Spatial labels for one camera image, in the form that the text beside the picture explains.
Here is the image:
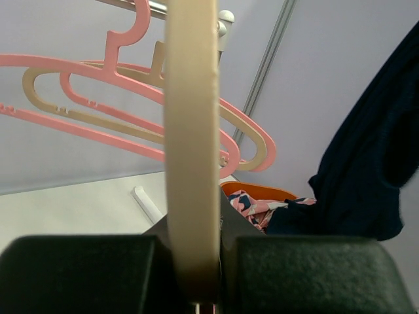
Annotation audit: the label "silver clothes rack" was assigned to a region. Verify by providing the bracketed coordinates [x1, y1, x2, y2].
[94, 0, 242, 230]

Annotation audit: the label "navy blue shorts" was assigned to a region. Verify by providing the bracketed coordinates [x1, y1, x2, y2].
[266, 27, 418, 241]

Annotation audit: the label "pink patterned shorts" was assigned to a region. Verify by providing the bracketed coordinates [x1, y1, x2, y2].
[228, 190, 317, 235]

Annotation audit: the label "beige plastic hanger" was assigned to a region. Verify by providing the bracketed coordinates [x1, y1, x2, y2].
[22, 41, 277, 177]
[164, 1, 221, 303]

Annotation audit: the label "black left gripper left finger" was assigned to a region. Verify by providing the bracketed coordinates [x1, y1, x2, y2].
[1, 219, 196, 313]

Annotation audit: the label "orange plastic basket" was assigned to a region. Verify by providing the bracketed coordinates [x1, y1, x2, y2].
[221, 181, 298, 201]

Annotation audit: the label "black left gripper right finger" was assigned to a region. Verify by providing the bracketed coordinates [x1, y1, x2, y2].
[217, 195, 414, 313]

